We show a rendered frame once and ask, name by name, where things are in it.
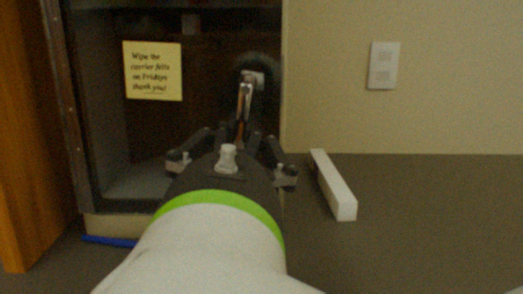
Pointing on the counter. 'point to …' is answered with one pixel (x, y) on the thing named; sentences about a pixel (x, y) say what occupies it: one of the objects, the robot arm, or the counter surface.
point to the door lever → (248, 82)
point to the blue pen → (109, 241)
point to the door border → (64, 88)
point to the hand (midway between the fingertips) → (240, 131)
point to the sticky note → (153, 70)
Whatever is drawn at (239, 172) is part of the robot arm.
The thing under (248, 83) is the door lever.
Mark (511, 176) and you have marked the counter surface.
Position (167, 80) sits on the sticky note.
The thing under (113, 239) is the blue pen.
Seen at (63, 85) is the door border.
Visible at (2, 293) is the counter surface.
